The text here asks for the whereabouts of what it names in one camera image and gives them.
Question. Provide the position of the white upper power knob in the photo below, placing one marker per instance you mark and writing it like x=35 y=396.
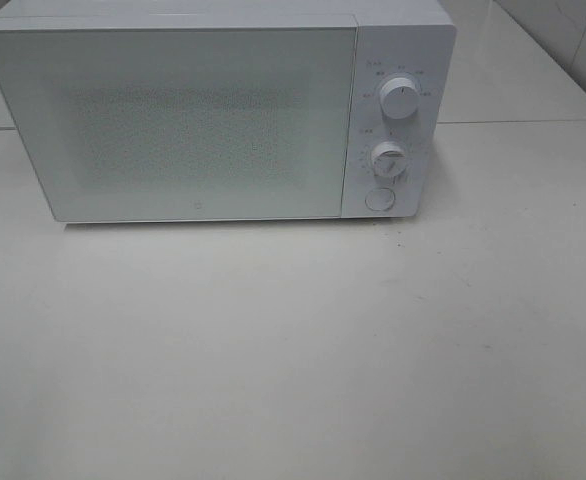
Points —
x=399 y=97

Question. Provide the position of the white microwave oven body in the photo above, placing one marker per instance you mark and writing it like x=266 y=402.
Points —
x=420 y=49

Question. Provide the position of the white microwave door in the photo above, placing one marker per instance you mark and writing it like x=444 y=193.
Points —
x=167 y=125

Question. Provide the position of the white timer knob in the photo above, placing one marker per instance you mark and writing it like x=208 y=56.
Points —
x=389 y=159

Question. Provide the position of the round white door button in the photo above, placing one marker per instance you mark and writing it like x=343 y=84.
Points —
x=380 y=199

